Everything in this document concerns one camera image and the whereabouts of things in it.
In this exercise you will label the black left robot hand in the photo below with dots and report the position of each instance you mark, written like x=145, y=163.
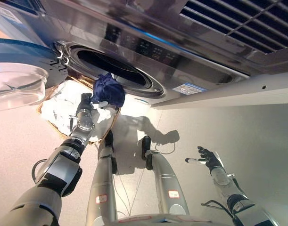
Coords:
x=84, y=104

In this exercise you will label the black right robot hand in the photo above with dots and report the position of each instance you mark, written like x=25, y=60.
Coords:
x=213, y=159

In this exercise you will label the navy blue garment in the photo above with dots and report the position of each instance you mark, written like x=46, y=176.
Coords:
x=109, y=90

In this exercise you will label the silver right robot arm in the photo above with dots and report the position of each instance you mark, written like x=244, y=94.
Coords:
x=238, y=197

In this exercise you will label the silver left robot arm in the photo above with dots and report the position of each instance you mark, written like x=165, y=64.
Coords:
x=63, y=169

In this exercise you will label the white clothes pile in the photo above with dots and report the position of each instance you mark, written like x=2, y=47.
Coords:
x=59, y=108

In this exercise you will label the brown wicker laundry basket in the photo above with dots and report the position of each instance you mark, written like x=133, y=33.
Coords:
x=51, y=127

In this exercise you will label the round glass washing machine door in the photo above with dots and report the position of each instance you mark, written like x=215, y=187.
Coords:
x=18, y=77

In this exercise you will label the grey front-load washing machine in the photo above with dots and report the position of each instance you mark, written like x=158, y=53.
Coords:
x=158, y=70

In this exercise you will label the silver right robot leg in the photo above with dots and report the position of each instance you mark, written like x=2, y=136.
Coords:
x=167, y=183

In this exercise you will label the silver robot leg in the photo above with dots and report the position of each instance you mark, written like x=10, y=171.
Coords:
x=167, y=183
x=102, y=188

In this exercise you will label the white appliance cabinet surround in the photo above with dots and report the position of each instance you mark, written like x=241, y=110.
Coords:
x=228, y=91

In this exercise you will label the blue white energy label sticker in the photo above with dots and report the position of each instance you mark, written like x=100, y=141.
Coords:
x=189, y=89

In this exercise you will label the grey robot torso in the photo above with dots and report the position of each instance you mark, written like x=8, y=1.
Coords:
x=162, y=220

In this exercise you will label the silver left robot leg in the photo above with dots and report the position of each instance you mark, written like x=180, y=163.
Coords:
x=102, y=188

